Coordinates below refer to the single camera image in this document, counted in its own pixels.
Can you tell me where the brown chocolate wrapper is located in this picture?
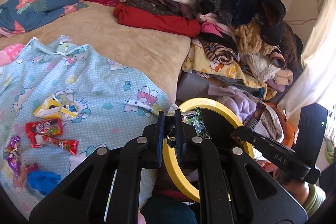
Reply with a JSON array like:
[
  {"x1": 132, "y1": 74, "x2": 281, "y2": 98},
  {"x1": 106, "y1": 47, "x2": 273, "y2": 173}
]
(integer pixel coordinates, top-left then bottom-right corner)
[{"x1": 230, "y1": 102, "x2": 267, "y2": 140}]

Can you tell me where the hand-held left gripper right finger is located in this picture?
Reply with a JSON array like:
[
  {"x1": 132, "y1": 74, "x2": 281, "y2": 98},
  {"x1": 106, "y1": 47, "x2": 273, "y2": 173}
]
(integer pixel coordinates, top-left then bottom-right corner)
[{"x1": 174, "y1": 109, "x2": 309, "y2": 224}]

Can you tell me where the folded red cloth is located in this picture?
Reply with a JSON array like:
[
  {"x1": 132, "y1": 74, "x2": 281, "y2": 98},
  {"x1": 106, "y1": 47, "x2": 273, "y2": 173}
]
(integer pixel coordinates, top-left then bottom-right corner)
[{"x1": 113, "y1": 2, "x2": 201, "y2": 38}]

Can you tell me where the white blue snack wrapper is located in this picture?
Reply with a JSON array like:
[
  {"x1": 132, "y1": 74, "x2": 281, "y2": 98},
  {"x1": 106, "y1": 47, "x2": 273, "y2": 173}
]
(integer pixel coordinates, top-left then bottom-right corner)
[{"x1": 59, "y1": 102, "x2": 79, "y2": 121}]

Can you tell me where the beige bed blanket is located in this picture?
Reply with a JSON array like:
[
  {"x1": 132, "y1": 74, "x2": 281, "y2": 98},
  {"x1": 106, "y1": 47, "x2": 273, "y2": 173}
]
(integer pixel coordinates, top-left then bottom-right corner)
[{"x1": 0, "y1": 0, "x2": 192, "y2": 102}]

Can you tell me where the white fluffy garment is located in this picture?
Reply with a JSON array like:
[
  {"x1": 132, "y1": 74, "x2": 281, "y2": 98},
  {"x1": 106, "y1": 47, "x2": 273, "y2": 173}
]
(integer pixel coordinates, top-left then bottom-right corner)
[{"x1": 247, "y1": 52, "x2": 281, "y2": 83}]

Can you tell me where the light blue cartoon sheet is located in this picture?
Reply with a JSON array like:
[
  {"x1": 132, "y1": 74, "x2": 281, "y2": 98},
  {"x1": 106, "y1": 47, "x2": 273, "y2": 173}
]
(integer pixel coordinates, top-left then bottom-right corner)
[{"x1": 0, "y1": 35, "x2": 181, "y2": 219}]

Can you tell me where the yellow cartoon blanket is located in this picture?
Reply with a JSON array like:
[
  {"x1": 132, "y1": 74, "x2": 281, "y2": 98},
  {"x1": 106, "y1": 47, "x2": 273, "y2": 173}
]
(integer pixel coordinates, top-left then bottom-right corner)
[{"x1": 182, "y1": 43, "x2": 276, "y2": 101}]

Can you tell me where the purple candy wrapper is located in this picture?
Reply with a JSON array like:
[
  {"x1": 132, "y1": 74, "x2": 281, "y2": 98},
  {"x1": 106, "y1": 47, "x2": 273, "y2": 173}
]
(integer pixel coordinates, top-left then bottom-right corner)
[{"x1": 4, "y1": 136, "x2": 21, "y2": 176}]

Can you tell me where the black knit garment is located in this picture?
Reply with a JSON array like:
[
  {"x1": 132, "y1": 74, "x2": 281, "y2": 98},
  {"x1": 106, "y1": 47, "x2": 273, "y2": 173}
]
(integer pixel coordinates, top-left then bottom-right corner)
[{"x1": 239, "y1": 0, "x2": 286, "y2": 45}]

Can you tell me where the yellow-rimmed black bin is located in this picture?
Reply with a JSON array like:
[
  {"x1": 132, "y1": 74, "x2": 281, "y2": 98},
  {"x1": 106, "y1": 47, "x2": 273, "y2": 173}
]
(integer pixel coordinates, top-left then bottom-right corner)
[{"x1": 163, "y1": 98, "x2": 255, "y2": 202}]

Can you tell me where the blue floral quilt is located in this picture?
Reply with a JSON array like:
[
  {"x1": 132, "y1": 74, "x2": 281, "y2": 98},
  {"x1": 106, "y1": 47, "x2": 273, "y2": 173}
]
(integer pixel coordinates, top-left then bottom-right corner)
[{"x1": 0, "y1": 0, "x2": 90, "y2": 37}]

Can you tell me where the lavender fleece garment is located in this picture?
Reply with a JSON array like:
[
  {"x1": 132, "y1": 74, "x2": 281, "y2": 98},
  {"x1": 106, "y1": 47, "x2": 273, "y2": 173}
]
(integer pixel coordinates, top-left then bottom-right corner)
[{"x1": 222, "y1": 86, "x2": 259, "y2": 122}]

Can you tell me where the tan knit sweater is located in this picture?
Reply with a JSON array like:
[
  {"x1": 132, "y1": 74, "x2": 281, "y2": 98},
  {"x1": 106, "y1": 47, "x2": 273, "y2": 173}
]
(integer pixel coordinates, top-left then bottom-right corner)
[{"x1": 234, "y1": 22, "x2": 279, "y2": 56}]

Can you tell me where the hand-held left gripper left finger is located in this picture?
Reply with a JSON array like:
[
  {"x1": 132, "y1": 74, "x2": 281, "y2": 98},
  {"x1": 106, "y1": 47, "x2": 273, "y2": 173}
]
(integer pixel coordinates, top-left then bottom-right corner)
[{"x1": 29, "y1": 110, "x2": 166, "y2": 224}]

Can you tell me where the brown striped cloth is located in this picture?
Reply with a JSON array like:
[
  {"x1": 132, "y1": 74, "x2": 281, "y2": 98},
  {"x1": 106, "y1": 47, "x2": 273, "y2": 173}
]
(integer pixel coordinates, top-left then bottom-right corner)
[{"x1": 201, "y1": 39, "x2": 238, "y2": 64}]

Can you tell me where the dark blue fuzzy garment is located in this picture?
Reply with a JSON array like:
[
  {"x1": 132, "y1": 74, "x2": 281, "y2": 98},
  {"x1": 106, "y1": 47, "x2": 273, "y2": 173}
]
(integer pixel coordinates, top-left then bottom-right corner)
[{"x1": 231, "y1": 0, "x2": 259, "y2": 26}]

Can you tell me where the wide red snack wrapper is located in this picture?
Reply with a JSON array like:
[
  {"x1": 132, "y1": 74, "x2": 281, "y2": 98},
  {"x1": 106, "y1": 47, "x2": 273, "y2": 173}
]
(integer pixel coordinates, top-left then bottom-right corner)
[{"x1": 25, "y1": 118, "x2": 64, "y2": 140}]

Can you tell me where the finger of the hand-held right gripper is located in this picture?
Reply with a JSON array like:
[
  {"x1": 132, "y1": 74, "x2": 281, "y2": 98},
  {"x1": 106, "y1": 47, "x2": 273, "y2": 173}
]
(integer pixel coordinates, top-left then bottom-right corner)
[{"x1": 232, "y1": 126, "x2": 321, "y2": 185}]

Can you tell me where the pink cartoon cloth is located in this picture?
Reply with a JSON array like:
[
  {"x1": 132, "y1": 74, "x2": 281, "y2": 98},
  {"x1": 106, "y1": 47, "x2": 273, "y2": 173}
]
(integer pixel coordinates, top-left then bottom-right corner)
[{"x1": 0, "y1": 43, "x2": 27, "y2": 67}]

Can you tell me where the dark brown dotted garment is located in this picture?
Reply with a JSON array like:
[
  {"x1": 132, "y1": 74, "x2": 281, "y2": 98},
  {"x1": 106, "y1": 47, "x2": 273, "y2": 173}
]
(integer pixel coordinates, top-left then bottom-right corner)
[{"x1": 125, "y1": 0, "x2": 200, "y2": 18}]

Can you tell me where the thin wall cable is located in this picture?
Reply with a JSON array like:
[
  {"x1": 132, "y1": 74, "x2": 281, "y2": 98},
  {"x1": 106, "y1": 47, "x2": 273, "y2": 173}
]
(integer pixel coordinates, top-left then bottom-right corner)
[{"x1": 285, "y1": 18, "x2": 319, "y2": 25}]

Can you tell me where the green snack wrapper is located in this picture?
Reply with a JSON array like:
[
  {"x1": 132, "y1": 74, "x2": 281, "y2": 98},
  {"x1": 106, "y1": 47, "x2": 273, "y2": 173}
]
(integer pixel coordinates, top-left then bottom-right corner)
[{"x1": 165, "y1": 105, "x2": 212, "y2": 148}]

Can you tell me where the blue foil wrapper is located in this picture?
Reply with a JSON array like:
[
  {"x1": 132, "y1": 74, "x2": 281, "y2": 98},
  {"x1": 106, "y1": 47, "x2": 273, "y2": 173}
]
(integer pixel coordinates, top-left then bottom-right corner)
[{"x1": 27, "y1": 171, "x2": 61, "y2": 195}]

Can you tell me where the person's teal trouser leg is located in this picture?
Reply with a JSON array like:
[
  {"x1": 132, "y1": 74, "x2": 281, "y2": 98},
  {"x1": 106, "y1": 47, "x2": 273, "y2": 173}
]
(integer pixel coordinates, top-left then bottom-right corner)
[{"x1": 140, "y1": 196, "x2": 197, "y2": 224}]

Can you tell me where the long red candy wrapper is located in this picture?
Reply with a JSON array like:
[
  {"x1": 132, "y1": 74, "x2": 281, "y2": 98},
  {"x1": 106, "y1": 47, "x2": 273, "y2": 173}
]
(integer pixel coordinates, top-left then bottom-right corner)
[{"x1": 30, "y1": 135, "x2": 79, "y2": 156}]

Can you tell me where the brown knit garment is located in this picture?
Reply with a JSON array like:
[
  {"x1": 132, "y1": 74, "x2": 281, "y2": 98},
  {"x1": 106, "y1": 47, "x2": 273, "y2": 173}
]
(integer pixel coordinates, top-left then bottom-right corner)
[{"x1": 252, "y1": 106, "x2": 285, "y2": 143}]

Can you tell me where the grey dotted garment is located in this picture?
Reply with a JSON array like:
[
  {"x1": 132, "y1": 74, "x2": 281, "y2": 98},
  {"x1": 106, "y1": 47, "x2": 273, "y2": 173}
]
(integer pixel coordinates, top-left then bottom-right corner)
[{"x1": 196, "y1": 0, "x2": 237, "y2": 26}]

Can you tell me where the cream towel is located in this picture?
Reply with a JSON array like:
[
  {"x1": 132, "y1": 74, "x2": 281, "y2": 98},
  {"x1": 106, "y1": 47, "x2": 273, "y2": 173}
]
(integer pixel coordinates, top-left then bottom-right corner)
[{"x1": 273, "y1": 69, "x2": 294, "y2": 86}]

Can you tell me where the bright pink garment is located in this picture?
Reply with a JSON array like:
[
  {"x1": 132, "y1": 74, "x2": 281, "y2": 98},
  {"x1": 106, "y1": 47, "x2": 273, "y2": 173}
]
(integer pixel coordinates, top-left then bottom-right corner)
[{"x1": 199, "y1": 21, "x2": 237, "y2": 38}]

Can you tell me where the yellow snack wrapper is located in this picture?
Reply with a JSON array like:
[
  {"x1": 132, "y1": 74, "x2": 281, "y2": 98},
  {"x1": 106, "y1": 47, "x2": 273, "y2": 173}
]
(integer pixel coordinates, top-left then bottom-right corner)
[{"x1": 33, "y1": 93, "x2": 62, "y2": 119}]

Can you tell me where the white curtain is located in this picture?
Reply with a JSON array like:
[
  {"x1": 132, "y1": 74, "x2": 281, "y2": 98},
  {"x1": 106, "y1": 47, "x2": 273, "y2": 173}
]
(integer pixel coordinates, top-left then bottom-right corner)
[{"x1": 285, "y1": 0, "x2": 336, "y2": 130}]

